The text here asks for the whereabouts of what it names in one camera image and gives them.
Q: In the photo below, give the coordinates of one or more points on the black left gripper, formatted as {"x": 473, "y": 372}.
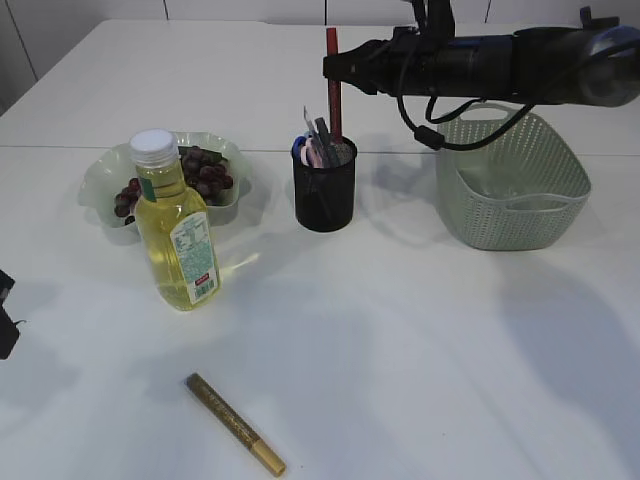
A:
{"x": 9, "y": 332}

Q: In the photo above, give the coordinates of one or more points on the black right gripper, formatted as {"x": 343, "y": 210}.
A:
{"x": 493, "y": 67}

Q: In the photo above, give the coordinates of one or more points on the red glitter pen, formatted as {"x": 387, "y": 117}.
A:
{"x": 334, "y": 90}

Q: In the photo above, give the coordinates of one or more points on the silver glitter pen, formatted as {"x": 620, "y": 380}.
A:
{"x": 333, "y": 160}

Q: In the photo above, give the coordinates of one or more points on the clear plastic ruler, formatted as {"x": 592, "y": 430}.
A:
{"x": 309, "y": 123}

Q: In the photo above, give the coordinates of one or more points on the blue scissors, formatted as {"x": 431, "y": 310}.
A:
{"x": 299, "y": 150}

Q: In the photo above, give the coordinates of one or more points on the pink scissors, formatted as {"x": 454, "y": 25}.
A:
{"x": 310, "y": 155}

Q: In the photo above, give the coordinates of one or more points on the red artificial grape bunch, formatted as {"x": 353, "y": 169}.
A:
{"x": 205, "y": 171}

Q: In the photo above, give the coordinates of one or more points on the yellow oil bottle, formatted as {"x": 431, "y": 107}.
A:
{"x": 173, "y": 222}

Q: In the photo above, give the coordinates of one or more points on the gold glitter pen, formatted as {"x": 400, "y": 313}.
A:
{"x": 235, "y": 424}

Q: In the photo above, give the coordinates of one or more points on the clear plastic sheet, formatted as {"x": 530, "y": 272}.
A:
{"x": 503, "y": 185}

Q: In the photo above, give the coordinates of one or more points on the blue grey right robot arm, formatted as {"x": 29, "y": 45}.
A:
{"x": 613, "y": 58}

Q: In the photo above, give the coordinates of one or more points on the black mesh pen holder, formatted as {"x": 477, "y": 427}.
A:
{"x": 324, "y": 198}

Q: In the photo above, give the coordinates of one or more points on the pale green wavy plate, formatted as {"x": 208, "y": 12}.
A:
{"x": 106, "y": 177}

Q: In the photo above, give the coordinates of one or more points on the green woven plastic basket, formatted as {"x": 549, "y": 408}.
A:
{"x": 532, "y": 149}

